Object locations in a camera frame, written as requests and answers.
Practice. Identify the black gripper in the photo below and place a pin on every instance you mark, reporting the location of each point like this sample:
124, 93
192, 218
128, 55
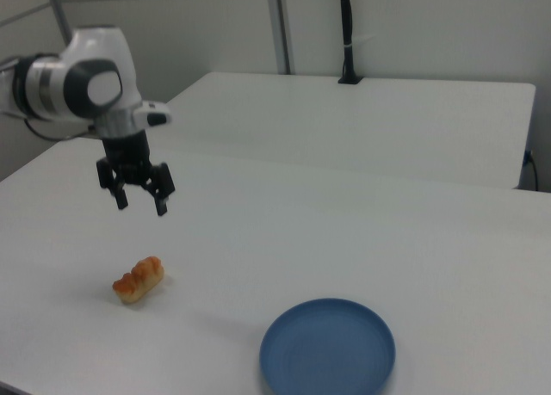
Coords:
127, 162

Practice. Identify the orange glazed bread loaf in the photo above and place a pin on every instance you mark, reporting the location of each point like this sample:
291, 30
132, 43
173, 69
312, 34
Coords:
140, 281

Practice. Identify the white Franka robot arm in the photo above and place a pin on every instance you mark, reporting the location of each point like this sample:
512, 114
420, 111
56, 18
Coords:
82, 81

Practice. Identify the blue round plate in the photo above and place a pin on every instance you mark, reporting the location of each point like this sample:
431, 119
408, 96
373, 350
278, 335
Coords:
327, 347

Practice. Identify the grey partition frame post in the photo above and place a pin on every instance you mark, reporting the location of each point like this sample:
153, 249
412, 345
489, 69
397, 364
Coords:
58, 12
282, 25

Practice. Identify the black camera pole with clamp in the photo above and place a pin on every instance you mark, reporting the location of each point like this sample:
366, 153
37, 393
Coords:
348, 29

